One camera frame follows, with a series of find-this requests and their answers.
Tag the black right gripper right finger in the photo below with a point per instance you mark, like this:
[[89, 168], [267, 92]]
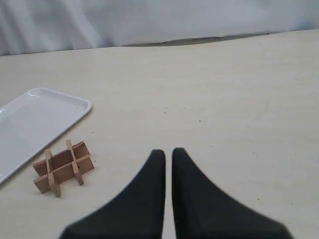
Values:
[[203, 211]]

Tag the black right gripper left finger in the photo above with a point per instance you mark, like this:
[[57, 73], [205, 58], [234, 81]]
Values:
[[137, 212]]

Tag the white rectangular plastic tray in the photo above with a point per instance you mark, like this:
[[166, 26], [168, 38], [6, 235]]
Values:
[[32, 121]]

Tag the white backdrop curtain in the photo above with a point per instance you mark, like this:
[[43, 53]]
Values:
[[30, 26]]

